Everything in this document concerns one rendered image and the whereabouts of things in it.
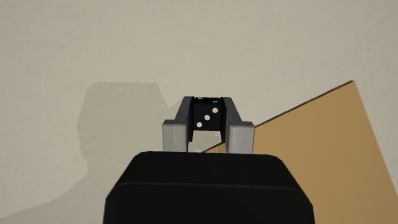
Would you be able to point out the tan flat mat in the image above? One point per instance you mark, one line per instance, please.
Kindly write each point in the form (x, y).
(328, 145)

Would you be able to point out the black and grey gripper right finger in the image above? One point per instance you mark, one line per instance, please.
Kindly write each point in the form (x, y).
(237, 135)

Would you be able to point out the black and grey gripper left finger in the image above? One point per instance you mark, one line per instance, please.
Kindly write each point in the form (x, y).
(178, 133)

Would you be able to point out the black die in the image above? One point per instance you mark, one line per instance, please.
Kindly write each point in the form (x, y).
(207, 114)

